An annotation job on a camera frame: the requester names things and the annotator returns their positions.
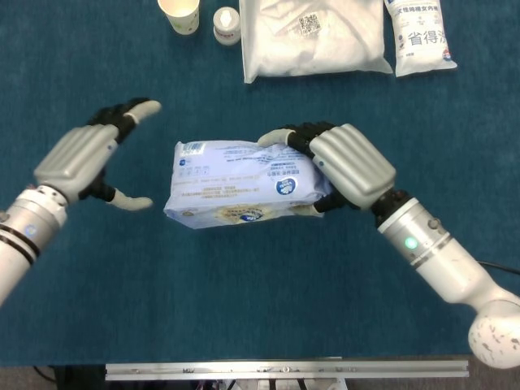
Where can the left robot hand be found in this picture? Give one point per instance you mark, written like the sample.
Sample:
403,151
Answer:
75,158

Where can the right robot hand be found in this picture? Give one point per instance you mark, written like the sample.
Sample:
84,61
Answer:
353,162

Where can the blue white tissue pack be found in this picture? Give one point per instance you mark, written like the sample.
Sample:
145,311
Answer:
243,183

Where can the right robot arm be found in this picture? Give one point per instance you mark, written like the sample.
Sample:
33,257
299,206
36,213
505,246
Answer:
430,252

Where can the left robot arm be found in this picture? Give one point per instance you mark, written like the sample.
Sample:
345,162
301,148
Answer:
28,231

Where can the large white plastic bag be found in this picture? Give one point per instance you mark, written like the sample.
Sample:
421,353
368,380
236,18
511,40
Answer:
308,44

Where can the white pouch with blue print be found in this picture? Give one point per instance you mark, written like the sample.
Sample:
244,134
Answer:
422,40

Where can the blue carpet table mat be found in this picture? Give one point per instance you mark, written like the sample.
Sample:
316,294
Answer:
243,292

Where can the white paper cup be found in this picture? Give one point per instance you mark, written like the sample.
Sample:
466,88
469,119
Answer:
180,18

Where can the small white lidded jar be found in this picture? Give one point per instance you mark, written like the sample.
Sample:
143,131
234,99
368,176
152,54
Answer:
226,28

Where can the aluminium profile rail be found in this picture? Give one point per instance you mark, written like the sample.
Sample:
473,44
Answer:
284,369

